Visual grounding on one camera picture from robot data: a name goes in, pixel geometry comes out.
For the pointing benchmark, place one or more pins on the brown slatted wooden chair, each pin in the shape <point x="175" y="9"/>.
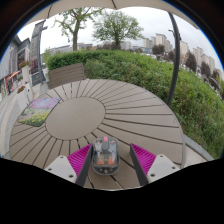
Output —
<point x="66" y="75"/>

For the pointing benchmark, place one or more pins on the grey transparent computer mouse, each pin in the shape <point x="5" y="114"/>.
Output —
<point x="105" y="156"/>

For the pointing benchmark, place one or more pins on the distant apartment buildings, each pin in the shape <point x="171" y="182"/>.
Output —
<point x="161" y="40"/>

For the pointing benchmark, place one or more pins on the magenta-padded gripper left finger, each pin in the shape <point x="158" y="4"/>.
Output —
<point x="60" y="166"/>

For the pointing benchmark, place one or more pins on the tall white flower planter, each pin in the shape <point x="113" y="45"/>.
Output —
<point x="25" y="73"/>

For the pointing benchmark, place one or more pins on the low white flower planter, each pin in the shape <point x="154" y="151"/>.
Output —
<point x="24" y="100"/>

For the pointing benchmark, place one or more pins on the grey shopfront building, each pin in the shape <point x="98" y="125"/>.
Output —
<point x="10" y="63"/>

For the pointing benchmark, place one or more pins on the flower-print mouse pad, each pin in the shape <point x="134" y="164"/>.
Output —
<point x="38" y="111"/>

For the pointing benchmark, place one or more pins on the green trimmed hedge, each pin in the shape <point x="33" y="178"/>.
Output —
<point x="133" y="70"/>

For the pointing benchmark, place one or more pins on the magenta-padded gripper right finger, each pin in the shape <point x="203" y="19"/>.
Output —
<point x="161" y="165"/>

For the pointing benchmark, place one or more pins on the sparse-leaved tree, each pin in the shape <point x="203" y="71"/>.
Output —
<point x="75" y="40"/>

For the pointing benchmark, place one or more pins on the beige parasol canopy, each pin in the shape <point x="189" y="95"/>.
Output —
<point x="83" y="3"/>

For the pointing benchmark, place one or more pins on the dark curved parasol pole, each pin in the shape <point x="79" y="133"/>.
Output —
<point x="176" y="60"/>

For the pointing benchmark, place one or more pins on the grey sign pylon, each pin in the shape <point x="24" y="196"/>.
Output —
<point x="35" y="46"/>

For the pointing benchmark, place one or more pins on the full leafy tree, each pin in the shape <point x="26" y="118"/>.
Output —
<point x="116" y="26"/>

